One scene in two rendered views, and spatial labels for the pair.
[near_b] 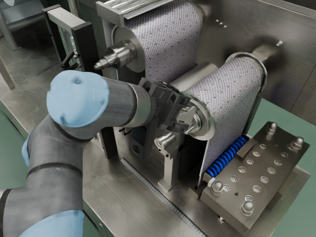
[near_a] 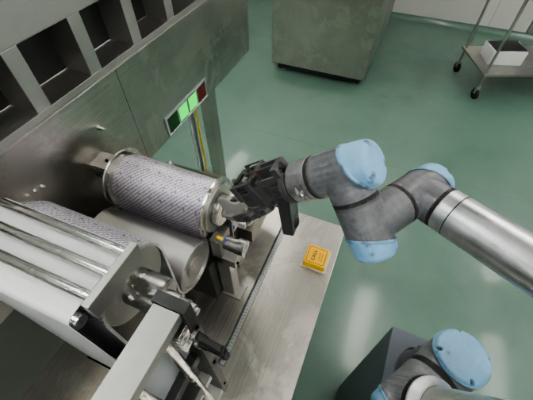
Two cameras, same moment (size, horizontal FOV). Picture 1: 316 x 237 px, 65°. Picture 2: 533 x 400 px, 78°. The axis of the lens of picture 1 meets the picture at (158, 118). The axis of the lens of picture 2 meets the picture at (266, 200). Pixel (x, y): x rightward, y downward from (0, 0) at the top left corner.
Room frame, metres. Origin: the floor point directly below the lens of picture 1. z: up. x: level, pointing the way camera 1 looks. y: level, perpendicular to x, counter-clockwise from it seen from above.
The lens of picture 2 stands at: (0.52, 0.38, 1.85)
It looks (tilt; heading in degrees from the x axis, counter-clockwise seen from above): 51 degrees down; 248
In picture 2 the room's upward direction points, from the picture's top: straight up
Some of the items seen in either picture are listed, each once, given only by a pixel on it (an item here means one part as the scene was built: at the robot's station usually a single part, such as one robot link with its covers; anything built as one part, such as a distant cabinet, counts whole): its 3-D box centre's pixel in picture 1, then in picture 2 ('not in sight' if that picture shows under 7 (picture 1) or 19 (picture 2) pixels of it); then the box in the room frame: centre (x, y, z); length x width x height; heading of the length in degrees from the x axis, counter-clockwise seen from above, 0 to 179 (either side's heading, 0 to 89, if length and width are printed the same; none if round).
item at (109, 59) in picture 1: (104, 63); (182, 305); (0.57, 0.15, 1.34); 0.06 x 0.03 x 0.03; 135
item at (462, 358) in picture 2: not in sight; (450, 363); (0.08, 0.38, 1.07); 0.13 x 0.12 x 0.14; 12
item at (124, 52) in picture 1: (121, 54); (150, 291); (0.61, 0.10, 1.34); 0.06 x 0.06 x 0.06; 45
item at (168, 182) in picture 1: (169, 160); (231, 267); (0.45, -0.04, 1.05); 0.06 x 0.05 x 0.31; 135
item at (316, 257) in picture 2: not in sight; (316, 257); (0.17, -0.04, 0.91); 0.07 x 0.07 x 0.02; 45
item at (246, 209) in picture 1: (248, 206); not in sight; (0.29, -0.25, 1.05); 0.04 x 0.04 x 0.04
